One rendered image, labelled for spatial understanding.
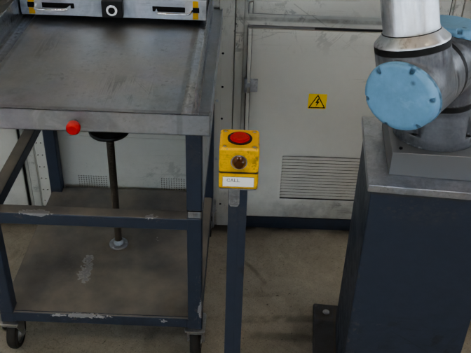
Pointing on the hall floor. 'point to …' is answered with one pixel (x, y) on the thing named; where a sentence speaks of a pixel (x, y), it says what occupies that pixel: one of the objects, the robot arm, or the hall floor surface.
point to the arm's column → (405, 274)
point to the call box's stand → (235, 269)
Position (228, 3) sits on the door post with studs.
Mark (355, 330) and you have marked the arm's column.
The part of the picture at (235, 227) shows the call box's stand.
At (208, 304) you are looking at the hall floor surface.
